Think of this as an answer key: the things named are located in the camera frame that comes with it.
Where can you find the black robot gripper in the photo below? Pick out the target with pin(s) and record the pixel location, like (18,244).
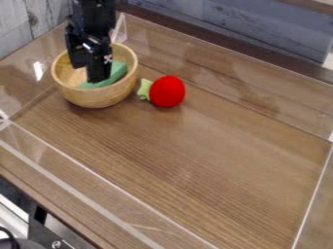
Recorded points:
(92,20)

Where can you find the clear acrylic corner bracket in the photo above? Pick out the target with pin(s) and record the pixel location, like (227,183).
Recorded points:
(120,33)

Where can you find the red knitted strawberry toy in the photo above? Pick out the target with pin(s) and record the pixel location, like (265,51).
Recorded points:
(165,92)

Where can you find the green rectangular block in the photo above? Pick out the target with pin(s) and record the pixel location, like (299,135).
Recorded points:
(118,73)

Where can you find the light wooden bowl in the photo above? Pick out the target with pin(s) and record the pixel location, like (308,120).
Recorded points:
(96,95)

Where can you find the black table frame bracket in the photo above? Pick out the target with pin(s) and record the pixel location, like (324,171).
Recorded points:
(50,232)

